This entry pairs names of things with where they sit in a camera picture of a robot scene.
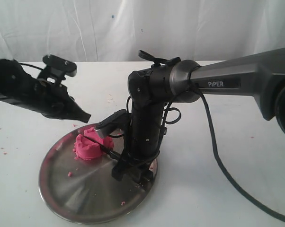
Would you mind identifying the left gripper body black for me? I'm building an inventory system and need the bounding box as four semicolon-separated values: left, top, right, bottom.
26;78;78;120

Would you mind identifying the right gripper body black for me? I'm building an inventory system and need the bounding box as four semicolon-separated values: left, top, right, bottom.
125;96;165;168

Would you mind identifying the black knife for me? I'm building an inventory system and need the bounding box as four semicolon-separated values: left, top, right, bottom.
83;136;121;161

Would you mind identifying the pink play dough lump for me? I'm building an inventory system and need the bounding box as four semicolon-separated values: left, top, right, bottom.
73;127;114;160

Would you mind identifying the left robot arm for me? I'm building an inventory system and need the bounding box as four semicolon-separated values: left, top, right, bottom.
0;59;91;123

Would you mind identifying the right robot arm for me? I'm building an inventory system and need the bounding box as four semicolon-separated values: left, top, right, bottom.
112;48;285;180

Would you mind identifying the round steel plate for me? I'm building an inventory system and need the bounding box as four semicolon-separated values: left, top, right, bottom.
39;124;158;225

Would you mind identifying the white backdrop sheet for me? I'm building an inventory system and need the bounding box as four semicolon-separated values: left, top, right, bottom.
0;0;285;61

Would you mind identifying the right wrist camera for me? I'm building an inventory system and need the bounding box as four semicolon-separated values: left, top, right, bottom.
95;109;130;139

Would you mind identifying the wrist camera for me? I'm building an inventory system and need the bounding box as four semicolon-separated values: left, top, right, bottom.
42;54;77;77
95;109;130;139

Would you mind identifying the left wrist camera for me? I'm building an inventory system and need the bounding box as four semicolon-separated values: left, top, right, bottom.
42;54;77;77

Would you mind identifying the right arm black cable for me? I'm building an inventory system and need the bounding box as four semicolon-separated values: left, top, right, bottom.
125;50;285;225

